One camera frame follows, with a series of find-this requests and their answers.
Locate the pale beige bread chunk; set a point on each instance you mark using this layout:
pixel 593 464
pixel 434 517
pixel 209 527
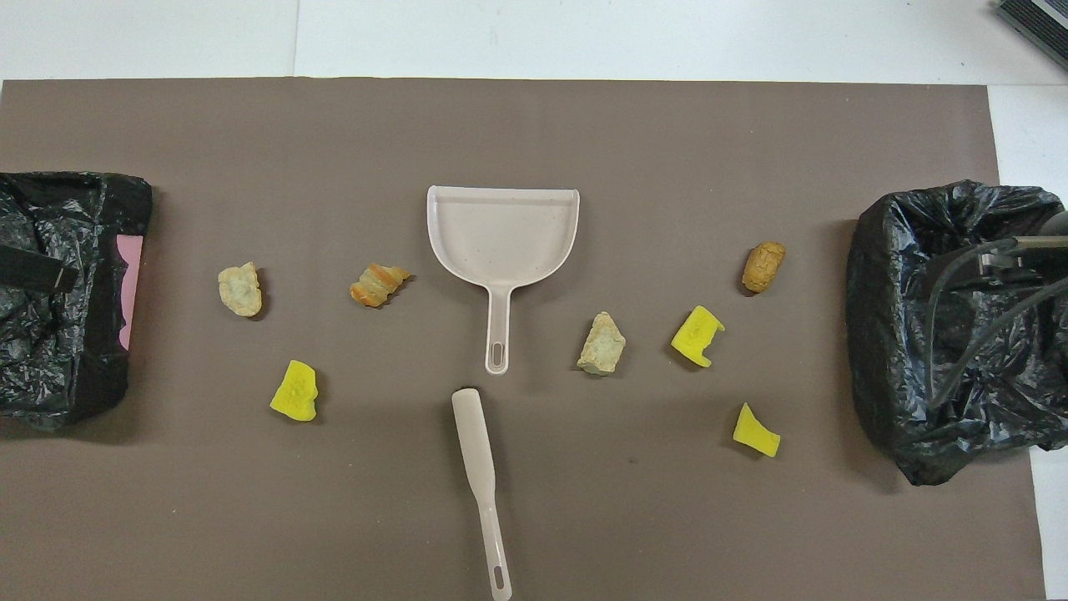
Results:
pixel 240 290

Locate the brown croquette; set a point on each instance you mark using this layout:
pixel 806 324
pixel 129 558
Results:
pixel 763 267

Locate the yellow sponge chunk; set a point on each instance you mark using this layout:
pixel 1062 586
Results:
pixel 294 392

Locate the yellow sponge wedge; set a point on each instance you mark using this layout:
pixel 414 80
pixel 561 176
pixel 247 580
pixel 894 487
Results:
pixel 755 434

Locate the yellow notched sponge piece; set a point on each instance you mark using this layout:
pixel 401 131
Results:
pixel 697 335

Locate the orange striped bread piece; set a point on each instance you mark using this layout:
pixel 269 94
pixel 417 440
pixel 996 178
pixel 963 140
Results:
pixel 377 285

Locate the greenish beige bread chunk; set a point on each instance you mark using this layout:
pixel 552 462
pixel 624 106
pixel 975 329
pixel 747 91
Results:
pixel 601 345

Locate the beige hand brush black bristles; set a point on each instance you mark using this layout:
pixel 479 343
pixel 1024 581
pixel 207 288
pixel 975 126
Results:
pixel 471 434

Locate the beige plastic dustpan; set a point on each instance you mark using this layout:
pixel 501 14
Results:
pixel 501 234

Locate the pink bin with black bag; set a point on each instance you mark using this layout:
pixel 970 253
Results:
pixel 83 351

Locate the bin wrapped in black bag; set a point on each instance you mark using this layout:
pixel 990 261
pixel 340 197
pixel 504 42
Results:
pixel 901 351

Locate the grey ribbed device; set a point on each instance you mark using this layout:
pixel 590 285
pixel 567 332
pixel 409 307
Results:
pixel 1043 21

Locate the brown paper table mat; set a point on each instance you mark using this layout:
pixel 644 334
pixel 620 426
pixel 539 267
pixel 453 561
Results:
pixel 534 125

